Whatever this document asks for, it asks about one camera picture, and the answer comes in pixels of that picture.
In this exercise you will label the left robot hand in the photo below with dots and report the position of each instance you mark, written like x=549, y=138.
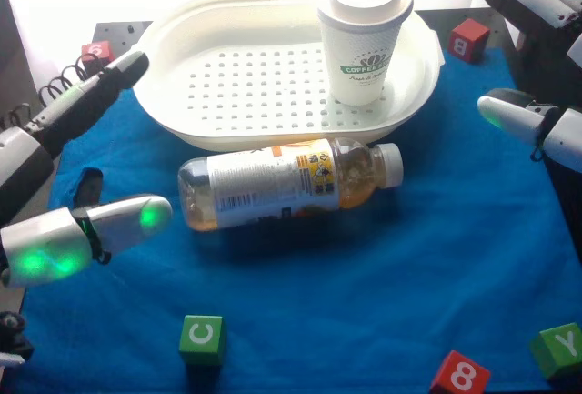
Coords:
x=41, y=244

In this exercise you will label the white paper coffee cup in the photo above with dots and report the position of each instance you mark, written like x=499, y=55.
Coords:
x=364, y=48

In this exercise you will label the orange juice plastic bottle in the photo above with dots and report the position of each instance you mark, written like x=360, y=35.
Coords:
x=254, y=184

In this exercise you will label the white perforated plastic tray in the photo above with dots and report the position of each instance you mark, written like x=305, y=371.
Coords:
x=254, y=93

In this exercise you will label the red block with B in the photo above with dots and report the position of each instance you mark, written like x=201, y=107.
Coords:
x=468, y=39

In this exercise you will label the green block with C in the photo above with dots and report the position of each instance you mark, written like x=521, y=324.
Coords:
x=202, y=337

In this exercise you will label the red block with 6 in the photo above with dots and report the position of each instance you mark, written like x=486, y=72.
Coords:
x=97, y=50

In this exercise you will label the blue cloth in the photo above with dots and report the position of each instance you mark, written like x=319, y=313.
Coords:
x=364, y=275

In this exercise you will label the green block with Y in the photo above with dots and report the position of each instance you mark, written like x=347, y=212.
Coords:
x=561, y=348

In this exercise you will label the red block with 8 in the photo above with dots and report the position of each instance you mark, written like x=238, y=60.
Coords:
x=461, y=373

